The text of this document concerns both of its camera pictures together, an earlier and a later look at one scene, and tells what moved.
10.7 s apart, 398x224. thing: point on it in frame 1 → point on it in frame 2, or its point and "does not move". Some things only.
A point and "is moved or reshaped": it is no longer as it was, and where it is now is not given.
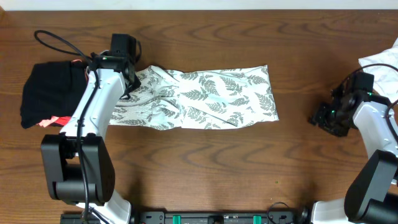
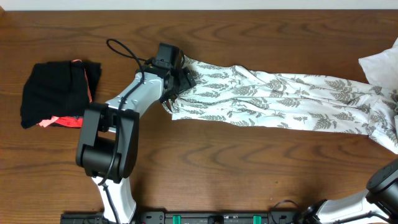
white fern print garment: (189, 99) is moved or reshaped
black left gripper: (132, 83) → (181, 83)
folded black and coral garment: (51, 91) does not move
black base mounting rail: (206, 217) does not move
